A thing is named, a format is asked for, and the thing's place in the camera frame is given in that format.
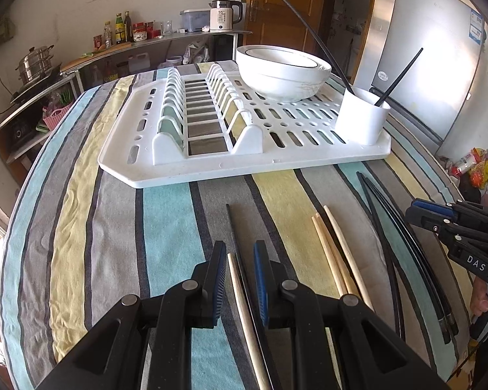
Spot white plastic dish rack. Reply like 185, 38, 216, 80
98, 64, 391, 189

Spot metal kitchen shelf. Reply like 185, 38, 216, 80
0, 30, 249, 166

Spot brown wooden door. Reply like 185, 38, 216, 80
243, 0, 323, 53

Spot black induction cooker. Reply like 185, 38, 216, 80
9, 64, 61, 104

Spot dark soy sauce bottle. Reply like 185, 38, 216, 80
124, 11, 133, 42

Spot white utensil cup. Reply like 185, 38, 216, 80
334, 87, 390, 146

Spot pink plastic basket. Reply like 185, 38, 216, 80
42, 104, 72, 130

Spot striped tablecloth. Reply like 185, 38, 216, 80
0, 70, 460, 389

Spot grey plastic storage box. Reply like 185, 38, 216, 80
180, 9, 210, 33

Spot snack bags on floor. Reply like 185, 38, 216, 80
449, 147, 488, 189

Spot black chopstick group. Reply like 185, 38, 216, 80
356, 172, 458, 344
356, 172, 405, 341
374, 47, 423, 107
282, 0, 354, 94

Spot person right hand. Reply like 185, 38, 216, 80
470, 277, 488, 316

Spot wooden cutting board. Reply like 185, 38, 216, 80
61, 42, 133, 72

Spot green oil bottle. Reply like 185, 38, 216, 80
114, 13, 126, 45

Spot stainless steel steamer pot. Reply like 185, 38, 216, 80
16, 45, 53, 85

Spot large white bowl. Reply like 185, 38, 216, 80
235, 45, 331, 103

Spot white electric kettle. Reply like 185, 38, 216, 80
209, 0, 243, 32

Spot silver refrigerator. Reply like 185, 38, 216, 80
371, 0, 486, 152

